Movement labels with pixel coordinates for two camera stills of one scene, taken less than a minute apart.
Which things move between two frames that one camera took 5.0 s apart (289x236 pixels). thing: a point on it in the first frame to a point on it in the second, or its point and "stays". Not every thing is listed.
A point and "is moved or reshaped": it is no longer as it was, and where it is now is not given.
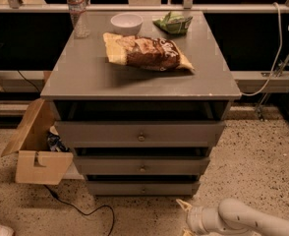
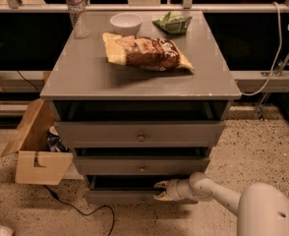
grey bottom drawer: [143, 187] is moved or reshaped
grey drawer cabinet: [142, 102] stays
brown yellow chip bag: [151, 52] stays
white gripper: [195, 218] to [173, 190]
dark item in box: [55, 144] stays
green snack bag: [173, 24] stays
